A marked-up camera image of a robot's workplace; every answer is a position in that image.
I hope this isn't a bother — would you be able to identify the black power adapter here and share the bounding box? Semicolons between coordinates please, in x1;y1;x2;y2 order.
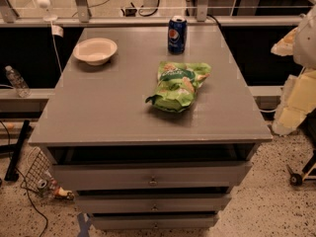
121;4;137;17

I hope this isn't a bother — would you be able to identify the wire mesh basket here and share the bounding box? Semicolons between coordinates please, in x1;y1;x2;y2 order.
25;151;51;197

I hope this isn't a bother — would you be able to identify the middle grey drawer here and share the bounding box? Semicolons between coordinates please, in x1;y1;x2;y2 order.
76;194;231;213

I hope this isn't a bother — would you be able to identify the small white desk lamp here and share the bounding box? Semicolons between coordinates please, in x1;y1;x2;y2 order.
36;0;57;22

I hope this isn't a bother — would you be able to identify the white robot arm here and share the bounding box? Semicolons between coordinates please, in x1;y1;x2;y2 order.
271;6;316;135

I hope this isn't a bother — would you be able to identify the grey drawer cabinet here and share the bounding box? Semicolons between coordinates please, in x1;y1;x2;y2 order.
30;26;272;219

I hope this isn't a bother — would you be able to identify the green rice chip bag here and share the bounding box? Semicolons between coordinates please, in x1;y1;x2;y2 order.
145;61;211;113

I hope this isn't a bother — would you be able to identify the black caster wheel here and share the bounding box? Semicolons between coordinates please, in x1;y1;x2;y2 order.
286;165;303;187

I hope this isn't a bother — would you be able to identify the black metal stand leg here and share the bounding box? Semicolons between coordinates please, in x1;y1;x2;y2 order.
5;119;30;182

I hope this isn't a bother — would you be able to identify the white paper bowl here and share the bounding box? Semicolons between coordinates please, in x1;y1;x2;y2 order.
73;38;118;66

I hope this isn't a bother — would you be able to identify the clear plastic water bottle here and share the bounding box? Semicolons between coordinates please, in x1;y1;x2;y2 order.
5;65;31;98

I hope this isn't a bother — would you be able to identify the top grey drawer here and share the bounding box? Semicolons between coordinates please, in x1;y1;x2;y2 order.
52;161;252;191

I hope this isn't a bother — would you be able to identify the black floor cable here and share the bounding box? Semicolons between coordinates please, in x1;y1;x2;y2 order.
0;119;49;237

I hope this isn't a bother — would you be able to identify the grey drawer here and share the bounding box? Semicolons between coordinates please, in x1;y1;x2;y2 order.
76;194;231;213
91;214;218;230
52;161;252;191

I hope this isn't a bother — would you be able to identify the bottom grey drawer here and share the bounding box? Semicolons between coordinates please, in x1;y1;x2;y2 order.
91;214;218;230

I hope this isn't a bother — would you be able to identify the blue pepsi can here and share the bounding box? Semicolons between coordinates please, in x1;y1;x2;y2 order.
168;16;187;54

